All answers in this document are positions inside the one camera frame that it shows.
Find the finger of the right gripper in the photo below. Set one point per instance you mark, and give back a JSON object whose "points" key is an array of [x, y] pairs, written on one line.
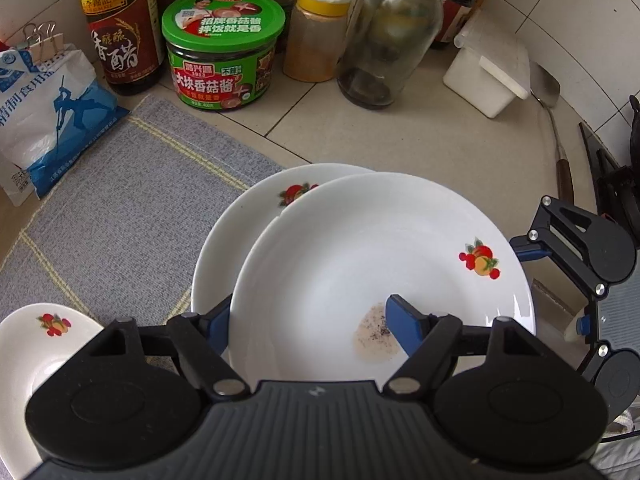
{"points": [[578, 328], [526, 250]]}

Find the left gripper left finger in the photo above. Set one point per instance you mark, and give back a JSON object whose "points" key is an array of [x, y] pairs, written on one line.
{"points": [[200, 340]]}

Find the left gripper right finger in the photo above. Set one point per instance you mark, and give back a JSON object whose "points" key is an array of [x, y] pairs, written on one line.
{"points": [[429, 342]]}

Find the large round fruit plate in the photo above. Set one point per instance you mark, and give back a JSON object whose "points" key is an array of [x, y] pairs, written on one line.
{"points": [[309, 298]]}

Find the oval fruit plate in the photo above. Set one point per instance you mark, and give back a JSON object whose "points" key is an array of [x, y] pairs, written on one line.
{"points": [[237, 229], [36, 340]]}

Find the black gas stove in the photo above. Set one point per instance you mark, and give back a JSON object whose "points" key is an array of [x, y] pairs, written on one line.
{"points": [[616, 188]]}

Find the grey teal towel mat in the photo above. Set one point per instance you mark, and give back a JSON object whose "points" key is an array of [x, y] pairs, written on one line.
{"points": [[121, 232]]}

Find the white plastic seasoning box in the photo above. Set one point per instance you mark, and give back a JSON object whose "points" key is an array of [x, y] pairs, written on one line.
{"points": [[491, 67]]}

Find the clear glass bottle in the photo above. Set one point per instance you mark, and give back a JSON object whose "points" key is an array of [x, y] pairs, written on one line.
{"points": [[388, 42]]}

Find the blue white salt bag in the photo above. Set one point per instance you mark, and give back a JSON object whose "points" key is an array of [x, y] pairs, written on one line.
{"points": [[51, 113]]}

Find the yellow lid spice jar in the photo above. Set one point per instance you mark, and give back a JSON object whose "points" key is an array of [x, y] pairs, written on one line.
{"points": [[315, 40]]}

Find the green mushroom sauce jar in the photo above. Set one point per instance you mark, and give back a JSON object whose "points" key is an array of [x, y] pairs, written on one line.
{"points": [[221, 52]]}

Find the dark vinegar bottle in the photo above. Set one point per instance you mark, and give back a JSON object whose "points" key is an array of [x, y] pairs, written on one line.
{"points": [[126, 37]]}

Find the steel spatula wooden handle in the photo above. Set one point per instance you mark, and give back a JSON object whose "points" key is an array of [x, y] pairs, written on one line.
{"points": [[546, 91]]}

